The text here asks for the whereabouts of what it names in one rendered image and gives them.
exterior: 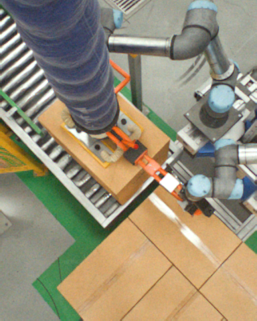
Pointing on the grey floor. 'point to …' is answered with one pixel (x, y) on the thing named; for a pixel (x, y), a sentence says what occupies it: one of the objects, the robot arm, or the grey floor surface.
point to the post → (134, 65)
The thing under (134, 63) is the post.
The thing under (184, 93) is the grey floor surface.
